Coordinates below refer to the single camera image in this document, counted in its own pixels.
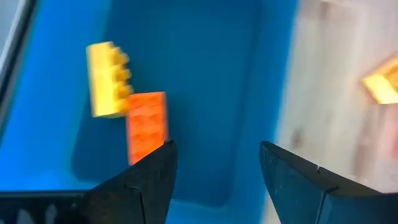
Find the black aluminium rig frame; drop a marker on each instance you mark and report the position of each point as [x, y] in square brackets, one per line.
[15, 56]

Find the yellow toy brick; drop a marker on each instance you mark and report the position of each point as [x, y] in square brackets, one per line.
[381, 90]
[102, 84]

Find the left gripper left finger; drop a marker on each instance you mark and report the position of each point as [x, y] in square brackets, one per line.
[146, 193]

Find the blue plastic bin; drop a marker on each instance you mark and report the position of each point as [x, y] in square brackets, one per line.
[217, 93]

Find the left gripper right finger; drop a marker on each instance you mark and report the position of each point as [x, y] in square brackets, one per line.
[298, 196]

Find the orange toy brick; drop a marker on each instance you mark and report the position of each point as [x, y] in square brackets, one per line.
[146, 124]

